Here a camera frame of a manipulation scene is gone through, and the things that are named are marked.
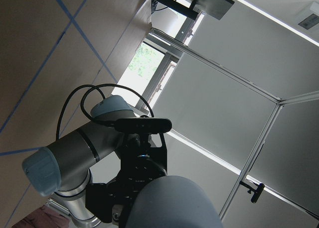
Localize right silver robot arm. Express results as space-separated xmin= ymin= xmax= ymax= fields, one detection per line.
xmin=22 ymin=95 xmax=172 ymax=228

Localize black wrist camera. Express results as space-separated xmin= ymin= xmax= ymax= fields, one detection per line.
xmin=114 ymin=117 xmax=172 ymax=134

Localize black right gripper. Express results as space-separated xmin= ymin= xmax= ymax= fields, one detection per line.
xmin=85 ymin=133 xmax=167 ymax=225

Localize light blue cup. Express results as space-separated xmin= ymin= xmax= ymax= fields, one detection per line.
xmin=126 ymin=176 xmax=223 ymax=228

